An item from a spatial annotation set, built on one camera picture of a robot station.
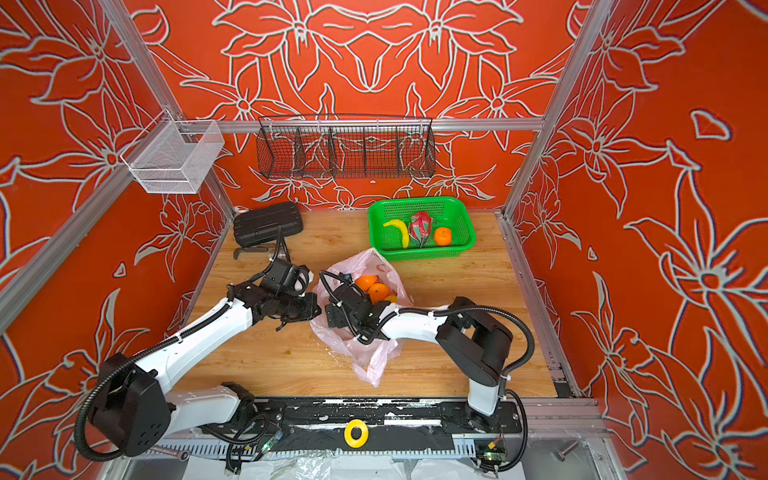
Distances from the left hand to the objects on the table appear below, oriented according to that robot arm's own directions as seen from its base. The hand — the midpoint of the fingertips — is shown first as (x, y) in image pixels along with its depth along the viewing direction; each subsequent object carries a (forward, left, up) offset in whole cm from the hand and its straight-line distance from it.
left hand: (323, 308), depth 82 cm
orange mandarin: (+34, -37, -5) cm, 50 cm away
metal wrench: (-35, +28, -10) cm, 46 cm away
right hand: (+4, -3, -4) cm, 7 cm away
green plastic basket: (+33, -17, -9) cm, 38 cm away
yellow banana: (+38, -22, -6) cm, 44 cm away
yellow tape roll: (-30, -13, -9) cm, 33 cm away
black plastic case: (+34, +28, -3) cm, 44 cm away
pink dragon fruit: (+35, -28, -1) cm, 45 cm away
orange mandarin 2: (+12, -11, -4) cm, 17 cm away
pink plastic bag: (-17, -15, +10) cm, 25 cm away
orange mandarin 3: (+10, -15, -6) cm, 19 cm away
